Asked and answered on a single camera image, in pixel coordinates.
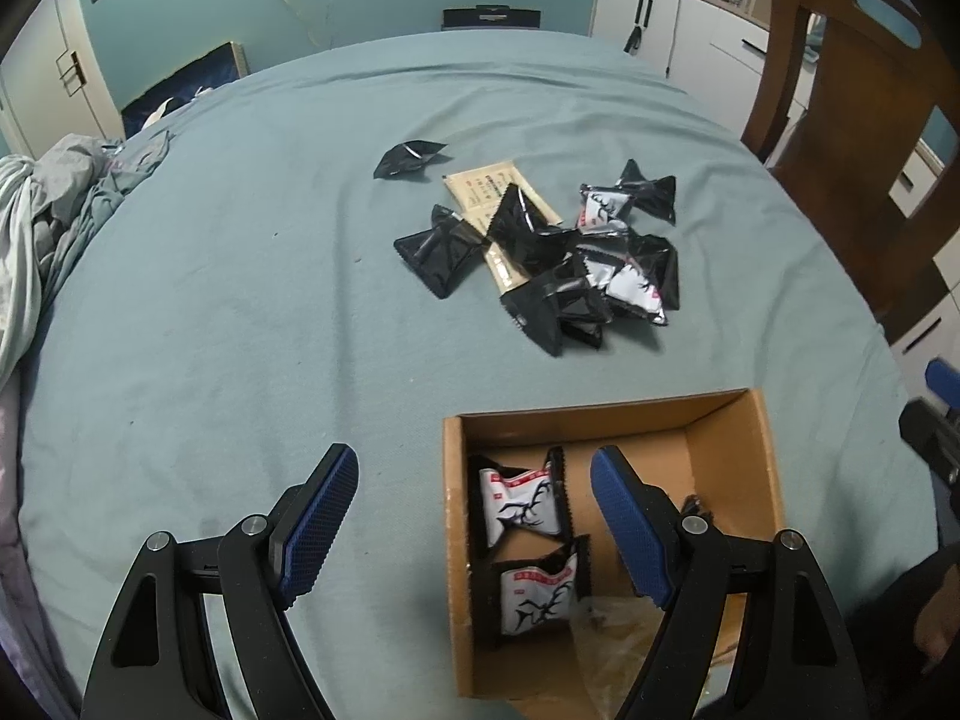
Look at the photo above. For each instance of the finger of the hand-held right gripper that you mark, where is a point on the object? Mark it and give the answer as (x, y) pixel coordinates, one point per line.
(945, 382)
(937, 450)

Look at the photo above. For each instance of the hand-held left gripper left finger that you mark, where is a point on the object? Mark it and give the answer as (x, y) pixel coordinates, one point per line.
(319, 517)

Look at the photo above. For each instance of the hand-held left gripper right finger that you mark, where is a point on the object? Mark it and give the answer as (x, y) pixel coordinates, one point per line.
(630, 532)

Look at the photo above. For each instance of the brown cardboard box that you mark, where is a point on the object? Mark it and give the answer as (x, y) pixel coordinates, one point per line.
(720, 457)

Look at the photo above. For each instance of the pile of black snack packets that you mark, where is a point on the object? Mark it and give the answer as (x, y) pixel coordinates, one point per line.
(559, 300)

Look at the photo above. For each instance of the clear plastic bag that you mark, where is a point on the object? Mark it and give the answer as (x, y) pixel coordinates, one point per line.
(615, 645)

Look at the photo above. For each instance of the deer print snack packet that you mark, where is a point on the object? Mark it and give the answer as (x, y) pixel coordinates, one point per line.
(517, 502)
(536, 600)

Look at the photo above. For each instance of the person's dark clothing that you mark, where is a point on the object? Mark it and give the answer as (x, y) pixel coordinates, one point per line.
(892, 615)

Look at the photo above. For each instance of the teal bed sheet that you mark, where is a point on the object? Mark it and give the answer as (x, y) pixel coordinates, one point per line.
(262, 300)

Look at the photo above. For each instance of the brown wooden chair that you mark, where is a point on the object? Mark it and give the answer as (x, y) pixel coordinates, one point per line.
(825, 127)

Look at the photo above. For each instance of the beige sachet strip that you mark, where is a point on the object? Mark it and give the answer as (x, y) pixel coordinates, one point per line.
(476, 191)

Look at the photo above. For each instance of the crumpled black snack packet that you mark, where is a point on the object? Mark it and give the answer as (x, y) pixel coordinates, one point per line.
(409, 157)

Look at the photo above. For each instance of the heap of grey clothes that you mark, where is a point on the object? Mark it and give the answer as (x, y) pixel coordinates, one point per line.
(60, 240)

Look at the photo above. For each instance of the white cabinet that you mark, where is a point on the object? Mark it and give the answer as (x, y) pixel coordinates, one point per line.
(705, 22)

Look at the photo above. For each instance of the dark framed board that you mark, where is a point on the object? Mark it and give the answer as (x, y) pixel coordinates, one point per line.
(187, 86)

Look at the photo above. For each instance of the white door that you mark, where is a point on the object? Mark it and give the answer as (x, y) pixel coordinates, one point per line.
(45, 75)

